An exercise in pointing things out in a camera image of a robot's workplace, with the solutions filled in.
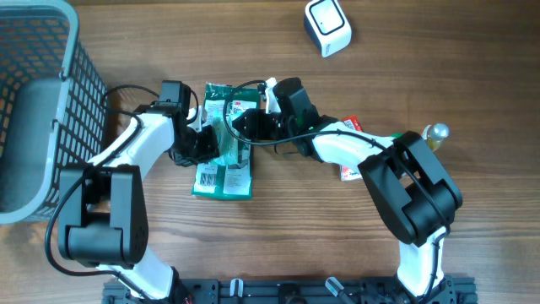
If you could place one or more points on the green glove package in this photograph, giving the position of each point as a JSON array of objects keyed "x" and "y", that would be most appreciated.
[{"x": 231, "y": 182}]

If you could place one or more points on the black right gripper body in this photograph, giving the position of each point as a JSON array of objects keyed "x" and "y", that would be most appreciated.
[{"x": 274, "y": 128}]

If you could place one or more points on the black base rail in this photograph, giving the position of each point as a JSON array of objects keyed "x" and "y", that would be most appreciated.
[{"x": 367, "y": 290}]

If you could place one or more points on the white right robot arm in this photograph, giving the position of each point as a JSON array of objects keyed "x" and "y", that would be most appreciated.
[{"x": 413, "y": 193}]

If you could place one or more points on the orange tissue pack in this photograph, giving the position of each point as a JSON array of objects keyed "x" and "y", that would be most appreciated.
[{"x": 349, "y": 175}]

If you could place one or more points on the white barcode scanner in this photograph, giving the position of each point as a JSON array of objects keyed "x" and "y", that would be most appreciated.
[{"x": 327, "y": 26}]

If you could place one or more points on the yellow oil bottle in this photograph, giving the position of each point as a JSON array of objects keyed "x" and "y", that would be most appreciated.
[{"x": 434, "y": 135}]

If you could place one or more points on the red sachet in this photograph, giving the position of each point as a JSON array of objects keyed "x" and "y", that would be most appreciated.
[{"x": 353, "y": 123}]

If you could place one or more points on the light green sachet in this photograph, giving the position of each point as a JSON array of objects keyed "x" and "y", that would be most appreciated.
[{"x": 228, "y": 146}]

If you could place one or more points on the grey plastic basket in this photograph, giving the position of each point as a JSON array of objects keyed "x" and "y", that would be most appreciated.
[{"x": 51, "y": 109}]

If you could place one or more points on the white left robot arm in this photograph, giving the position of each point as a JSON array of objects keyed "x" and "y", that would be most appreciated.
[{"x": 100, "y": 225}]

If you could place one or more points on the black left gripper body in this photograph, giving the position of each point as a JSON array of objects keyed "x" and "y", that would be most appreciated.
[{"x": 184, "y": 150}]

